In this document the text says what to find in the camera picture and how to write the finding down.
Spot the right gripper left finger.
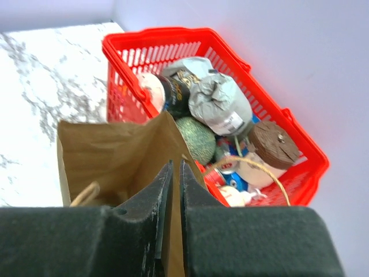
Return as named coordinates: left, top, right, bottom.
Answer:
left=1, top=162, right=174, bottom=276

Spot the green textured ball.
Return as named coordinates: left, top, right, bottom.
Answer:
left=175, top=117, right=216, bottom=165

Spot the white pump bottle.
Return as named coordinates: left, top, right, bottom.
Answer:
left=219, top=185, right=267, bottom=207

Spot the brown lidded round tub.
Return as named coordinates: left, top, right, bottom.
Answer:
left=237, top=121, right=300, bottom=189

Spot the grey crumpled foil bag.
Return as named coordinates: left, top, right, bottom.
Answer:
left=161, top=57, right=253, bottom=136

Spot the brown paper bag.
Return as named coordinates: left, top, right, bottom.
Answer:
left=57, top=113, right=208, bottom=276

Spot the blue snack packet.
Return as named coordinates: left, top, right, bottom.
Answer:
left=223, top=172, right=248, bottom=192

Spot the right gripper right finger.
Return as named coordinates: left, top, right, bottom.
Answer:
left=179, top=163, right=344, bottom=276

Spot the red plastic shopping basket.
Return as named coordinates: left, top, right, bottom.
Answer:
left=102, top=28, right=329, bottom=205

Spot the dark lidded jar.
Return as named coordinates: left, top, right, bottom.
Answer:
left=135, top=72, right=199, bottom=118

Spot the red drink can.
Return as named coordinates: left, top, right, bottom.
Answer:
left=204, top=161, right=239, bottom=188

